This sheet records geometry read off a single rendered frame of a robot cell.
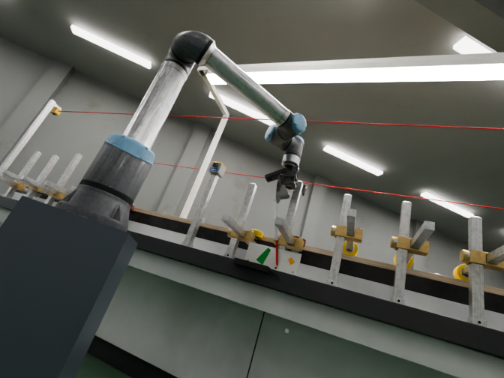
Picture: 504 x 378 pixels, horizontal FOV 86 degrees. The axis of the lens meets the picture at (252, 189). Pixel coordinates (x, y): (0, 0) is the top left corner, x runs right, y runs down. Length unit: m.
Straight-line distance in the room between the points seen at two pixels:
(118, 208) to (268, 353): 1.01
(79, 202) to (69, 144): 4.95
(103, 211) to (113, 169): 0.12
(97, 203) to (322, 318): 0.94
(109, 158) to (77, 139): 4.91
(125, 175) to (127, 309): 1.20
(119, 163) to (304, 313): 0.92
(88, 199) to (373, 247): 6.25
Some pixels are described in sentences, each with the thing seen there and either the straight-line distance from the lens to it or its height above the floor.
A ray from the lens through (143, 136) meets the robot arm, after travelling 1.09.
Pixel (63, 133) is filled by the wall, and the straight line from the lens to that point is 5.87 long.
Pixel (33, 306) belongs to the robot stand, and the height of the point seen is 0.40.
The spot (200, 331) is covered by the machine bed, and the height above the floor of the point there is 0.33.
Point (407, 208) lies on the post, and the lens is 1.37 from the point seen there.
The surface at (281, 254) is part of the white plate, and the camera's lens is 1.30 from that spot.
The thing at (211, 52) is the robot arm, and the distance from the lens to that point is 1.21.
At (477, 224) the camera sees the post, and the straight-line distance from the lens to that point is 1.42.
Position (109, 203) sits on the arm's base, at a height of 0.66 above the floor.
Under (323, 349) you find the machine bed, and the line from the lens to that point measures 1.46.
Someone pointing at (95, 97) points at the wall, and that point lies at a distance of 6.14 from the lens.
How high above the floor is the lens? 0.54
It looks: 22 degrees up
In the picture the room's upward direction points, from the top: 18 degrees clockwise
